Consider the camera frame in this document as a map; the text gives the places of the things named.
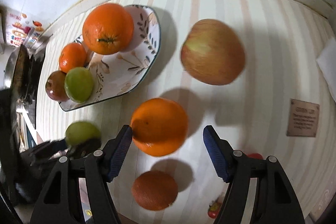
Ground dark red apple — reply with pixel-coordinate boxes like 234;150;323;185
45;71;69;102

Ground colourful wall stickers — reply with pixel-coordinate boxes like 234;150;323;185
5;9;46;49

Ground round cherry tomato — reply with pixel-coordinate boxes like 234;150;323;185
247;153;264;160

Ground small mandarin orange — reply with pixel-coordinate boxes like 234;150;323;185
59;42;87;73

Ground steel wok with lid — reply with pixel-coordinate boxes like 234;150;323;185
3;44;31;101

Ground cherry tomato with stem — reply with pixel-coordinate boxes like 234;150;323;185
207;201;222;219

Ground medium orange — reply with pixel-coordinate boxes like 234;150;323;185
130;98;189;157

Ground large orange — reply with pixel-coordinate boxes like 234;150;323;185
82;3;134;55

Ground green apple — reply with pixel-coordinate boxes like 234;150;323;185
65;121;101;147
64;67;95;103

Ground floral oval ceramic plate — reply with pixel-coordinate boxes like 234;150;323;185
59;5;161;111

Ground brown label card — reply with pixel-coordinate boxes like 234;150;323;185
286;99;319;138

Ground red yellow apple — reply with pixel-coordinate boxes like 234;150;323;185
181;19;245;86

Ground dark brownish orange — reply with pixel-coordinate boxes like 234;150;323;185
131;170;178;211

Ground striped cat table mat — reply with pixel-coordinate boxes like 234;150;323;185
37;0;335;223

